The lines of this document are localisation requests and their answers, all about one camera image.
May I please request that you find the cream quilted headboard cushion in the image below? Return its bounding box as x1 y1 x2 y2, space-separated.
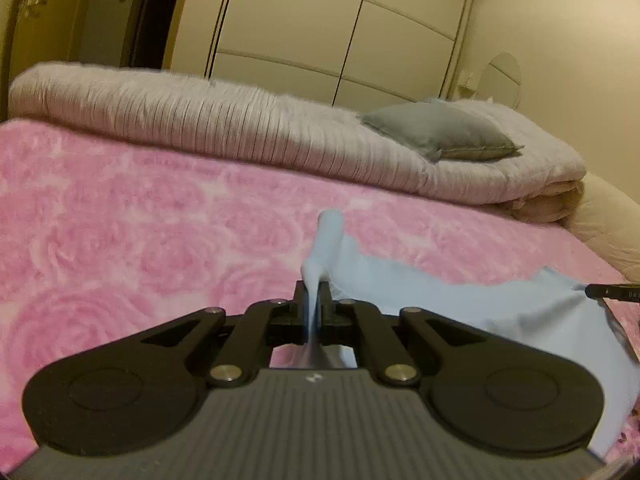
564 172 640 283

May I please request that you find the folded beige blanket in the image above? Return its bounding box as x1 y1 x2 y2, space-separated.
498 181 584 223

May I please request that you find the pink floral bed blanket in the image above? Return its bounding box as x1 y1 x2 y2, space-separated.
1 120 620 471

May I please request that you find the oval vanity mirror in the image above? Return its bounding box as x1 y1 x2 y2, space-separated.
475 52 522 110

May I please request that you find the cream panel wardrobe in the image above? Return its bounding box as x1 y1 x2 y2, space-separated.
164 0 473 110

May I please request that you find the folded striped grey quilt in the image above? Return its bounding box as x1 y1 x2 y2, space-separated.
8 62 586 205

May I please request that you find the grey small pillow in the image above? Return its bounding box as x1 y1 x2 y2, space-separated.
359 101 522 162

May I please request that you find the light blue sweatshirt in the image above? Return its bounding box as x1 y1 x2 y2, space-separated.
302 210 639 456

